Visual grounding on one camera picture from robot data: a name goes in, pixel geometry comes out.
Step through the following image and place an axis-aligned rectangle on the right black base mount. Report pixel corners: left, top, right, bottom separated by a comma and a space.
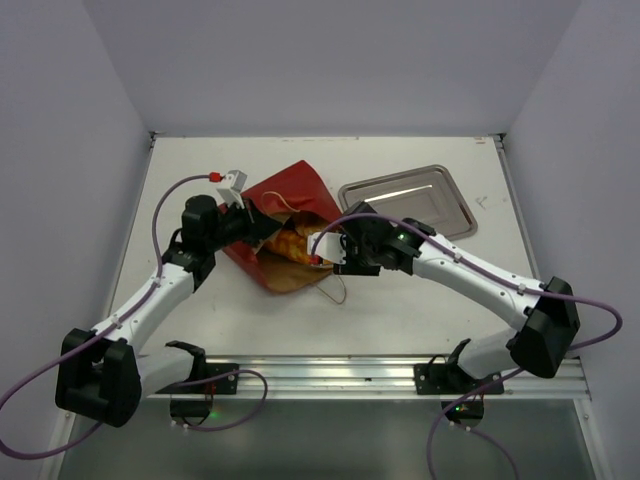
413, 339, 501, 429

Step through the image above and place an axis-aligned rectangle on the red paper bag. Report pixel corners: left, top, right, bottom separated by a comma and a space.
223, 160, 341, 294

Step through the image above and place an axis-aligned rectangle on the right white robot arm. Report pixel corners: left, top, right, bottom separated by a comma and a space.
334, 201, 580, 394

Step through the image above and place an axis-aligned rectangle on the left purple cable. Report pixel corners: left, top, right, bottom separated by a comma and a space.
0, 169, 224, 459

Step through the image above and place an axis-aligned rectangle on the aluminium frame rail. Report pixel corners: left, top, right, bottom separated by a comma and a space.
134, 354, 589, 401

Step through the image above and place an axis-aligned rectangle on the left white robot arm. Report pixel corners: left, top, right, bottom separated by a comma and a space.
55, 195, 282, 427

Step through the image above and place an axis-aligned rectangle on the silver metal tray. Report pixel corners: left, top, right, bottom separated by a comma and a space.
338, 165, 478, 240

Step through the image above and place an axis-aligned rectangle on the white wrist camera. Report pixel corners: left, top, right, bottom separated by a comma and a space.
307, 232, 347, 267
208, 170, 247, 209

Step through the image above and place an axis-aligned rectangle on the twisted fake bread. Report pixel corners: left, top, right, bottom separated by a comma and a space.
263, 226, 322, 266

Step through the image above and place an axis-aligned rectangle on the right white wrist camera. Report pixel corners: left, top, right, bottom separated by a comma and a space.
307, 232, 347, 267

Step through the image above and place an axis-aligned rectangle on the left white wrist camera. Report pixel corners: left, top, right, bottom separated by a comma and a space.
208, 170, 247, 209

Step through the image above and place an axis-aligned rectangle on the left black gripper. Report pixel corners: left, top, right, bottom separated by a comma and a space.
206, 197, 282, 252

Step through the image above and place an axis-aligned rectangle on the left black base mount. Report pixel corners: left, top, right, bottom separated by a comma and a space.
163, 340, 239, 426

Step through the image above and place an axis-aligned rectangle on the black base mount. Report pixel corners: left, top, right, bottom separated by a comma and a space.
163, 340, 239, 426
413, 339, 501, 429

